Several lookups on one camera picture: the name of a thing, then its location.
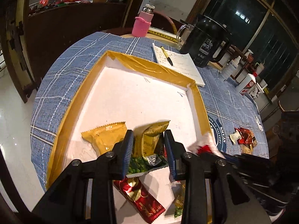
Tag green pea snack packet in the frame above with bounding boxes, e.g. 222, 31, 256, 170
126, 121, 169, 178

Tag clear cracker packet yellow ends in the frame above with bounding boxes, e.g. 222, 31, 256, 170
249, 131, 257, 148

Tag white wrapper snack packet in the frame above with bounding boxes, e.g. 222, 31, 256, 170
229, 130, 241, 145

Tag red foil snack packet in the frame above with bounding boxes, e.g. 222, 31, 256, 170
235, 127, 251, 145

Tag red white snack packet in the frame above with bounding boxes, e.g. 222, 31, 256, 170
187, 132, 225, 159

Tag golden snack packet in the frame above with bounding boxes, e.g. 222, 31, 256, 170
81, 122, 127, 157

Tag long red foil packet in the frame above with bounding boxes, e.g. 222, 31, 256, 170
113, 177, 166, 223

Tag blue plaid tablecloth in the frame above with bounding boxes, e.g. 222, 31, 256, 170
30, 32, 269, 187

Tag gold taped cardboard tray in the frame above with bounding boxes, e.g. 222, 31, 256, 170
45, 49, 214, 224

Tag white notebook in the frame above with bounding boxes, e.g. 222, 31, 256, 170
152, 43, 205, 87

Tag white spray bottle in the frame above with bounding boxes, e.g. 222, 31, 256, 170
220, 56, 241, 81

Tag yellow black pen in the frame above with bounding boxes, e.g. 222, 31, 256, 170
161, 46, 173, 66

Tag black electric kettle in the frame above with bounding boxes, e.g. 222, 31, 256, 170
176, 15, 232, 68

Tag yellow tape measure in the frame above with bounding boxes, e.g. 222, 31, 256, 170
148, 27, 177, 41

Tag pink sleeved water bottle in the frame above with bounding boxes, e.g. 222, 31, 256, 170
132, 4, 155, 37

